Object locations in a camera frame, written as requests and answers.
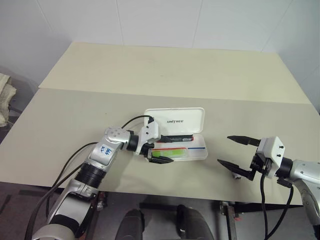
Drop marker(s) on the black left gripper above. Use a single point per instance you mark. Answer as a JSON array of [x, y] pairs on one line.
[[149, 153]]

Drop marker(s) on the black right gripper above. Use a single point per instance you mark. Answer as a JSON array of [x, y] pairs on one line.
[[260, 163]]

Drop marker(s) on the black marker with red cap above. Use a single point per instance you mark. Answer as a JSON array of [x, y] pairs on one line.
[[182, 138]]

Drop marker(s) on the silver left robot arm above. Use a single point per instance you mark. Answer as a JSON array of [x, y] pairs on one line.
[[100, 155]]

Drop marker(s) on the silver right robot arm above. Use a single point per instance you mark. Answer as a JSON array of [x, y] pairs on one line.
[[306, 170]]

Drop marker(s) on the green marker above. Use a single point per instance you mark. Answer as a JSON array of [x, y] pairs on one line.
[[172, 152]]

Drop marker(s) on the small black and white marker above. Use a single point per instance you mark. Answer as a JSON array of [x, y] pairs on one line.
[[235, 176]]

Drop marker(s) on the white plastic pencil case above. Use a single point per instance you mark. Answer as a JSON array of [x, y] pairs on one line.
[[185, 121]]

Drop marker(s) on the dark rounded shape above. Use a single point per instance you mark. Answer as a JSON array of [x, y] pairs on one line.
[[132, 225], [193, 223]]

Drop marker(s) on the beige cloth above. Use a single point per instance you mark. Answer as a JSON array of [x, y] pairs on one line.
[[6, 100]]

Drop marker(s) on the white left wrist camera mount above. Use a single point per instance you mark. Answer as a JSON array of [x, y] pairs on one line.
[[149, 133]]

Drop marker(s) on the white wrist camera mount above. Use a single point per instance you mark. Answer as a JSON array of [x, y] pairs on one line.
[[149, 133], [273, 152]]

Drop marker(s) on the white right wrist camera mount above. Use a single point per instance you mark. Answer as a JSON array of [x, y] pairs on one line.
[[273, 152]]

